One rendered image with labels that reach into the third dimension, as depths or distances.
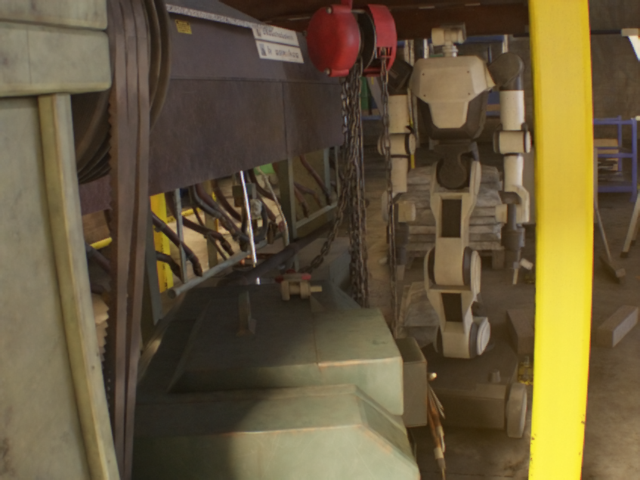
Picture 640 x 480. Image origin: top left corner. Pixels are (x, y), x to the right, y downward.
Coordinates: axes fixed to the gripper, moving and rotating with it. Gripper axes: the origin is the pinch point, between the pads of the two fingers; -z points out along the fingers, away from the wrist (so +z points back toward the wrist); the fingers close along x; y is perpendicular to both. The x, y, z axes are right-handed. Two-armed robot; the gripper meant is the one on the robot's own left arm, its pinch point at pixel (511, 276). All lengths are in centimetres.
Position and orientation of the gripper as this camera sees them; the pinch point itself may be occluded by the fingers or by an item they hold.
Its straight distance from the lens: 261.0
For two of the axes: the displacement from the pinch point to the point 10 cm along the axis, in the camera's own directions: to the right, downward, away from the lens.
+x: -4.0, -0.1, -9.2
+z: 0.2, -10.0, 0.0
